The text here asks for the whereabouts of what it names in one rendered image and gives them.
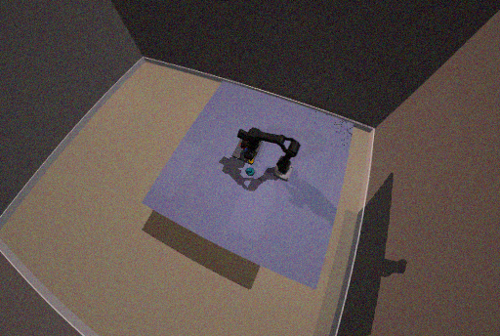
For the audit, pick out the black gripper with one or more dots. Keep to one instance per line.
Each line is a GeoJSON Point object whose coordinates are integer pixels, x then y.
{"type": "Point", "coordinates": [249, 154]}

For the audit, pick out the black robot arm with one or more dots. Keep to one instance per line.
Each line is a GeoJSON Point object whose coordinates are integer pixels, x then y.
{"type": "Point", "coordinates": [254, 136]}

